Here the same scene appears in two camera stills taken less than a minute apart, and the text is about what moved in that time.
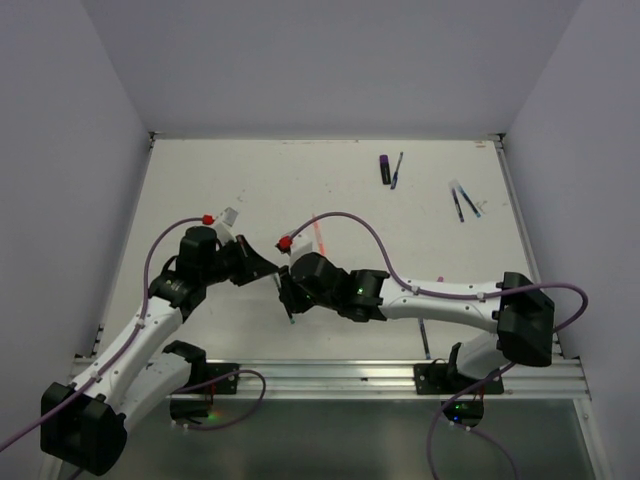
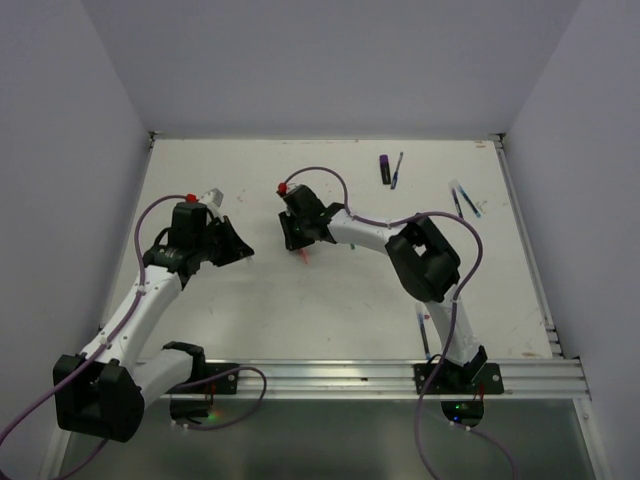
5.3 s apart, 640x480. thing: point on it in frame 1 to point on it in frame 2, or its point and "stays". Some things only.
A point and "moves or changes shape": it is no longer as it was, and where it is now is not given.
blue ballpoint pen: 395,177 stays
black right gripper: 288,288 to 291,240
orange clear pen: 319,237 moves or changes shape
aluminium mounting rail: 364,380 stays
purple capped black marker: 385,167 stays
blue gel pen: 425,340 stays
